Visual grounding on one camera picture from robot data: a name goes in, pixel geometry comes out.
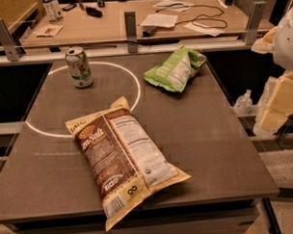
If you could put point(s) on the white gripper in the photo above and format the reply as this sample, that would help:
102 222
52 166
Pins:
287 42

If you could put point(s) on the green rice chip bag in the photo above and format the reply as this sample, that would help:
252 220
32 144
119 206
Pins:
174 74

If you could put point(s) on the brown chip bag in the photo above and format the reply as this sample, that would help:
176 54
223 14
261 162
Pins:
126 164

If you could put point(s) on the clear sanitizer bottle left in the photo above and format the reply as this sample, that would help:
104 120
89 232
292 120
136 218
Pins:
243 104

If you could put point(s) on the white paper stack back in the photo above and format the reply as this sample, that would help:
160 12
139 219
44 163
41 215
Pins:
173 5

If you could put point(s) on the white paper sheet centre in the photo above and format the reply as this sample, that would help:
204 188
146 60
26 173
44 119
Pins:
160 20

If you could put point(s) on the black mouse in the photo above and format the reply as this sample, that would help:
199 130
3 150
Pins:
93 12

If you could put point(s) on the green white soda can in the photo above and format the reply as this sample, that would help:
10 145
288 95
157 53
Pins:
78 67

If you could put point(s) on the wooden back desk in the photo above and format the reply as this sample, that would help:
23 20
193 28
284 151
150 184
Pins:
110 27

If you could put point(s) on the black phone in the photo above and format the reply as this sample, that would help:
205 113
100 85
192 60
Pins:
69 7

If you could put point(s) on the small paper packet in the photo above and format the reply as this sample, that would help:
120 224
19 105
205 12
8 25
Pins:
48 31

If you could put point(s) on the metal bracket right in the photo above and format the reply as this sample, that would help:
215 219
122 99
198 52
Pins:
249 36

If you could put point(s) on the metal bracket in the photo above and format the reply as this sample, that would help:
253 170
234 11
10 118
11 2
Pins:
131 31
249 36
9 46

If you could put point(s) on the white paper under cable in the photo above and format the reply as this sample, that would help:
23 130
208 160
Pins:
200 28

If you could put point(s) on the metal bracket middle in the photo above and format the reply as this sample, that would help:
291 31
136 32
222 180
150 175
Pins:
131 31

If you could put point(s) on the metal bracket left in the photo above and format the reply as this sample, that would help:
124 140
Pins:
9 46

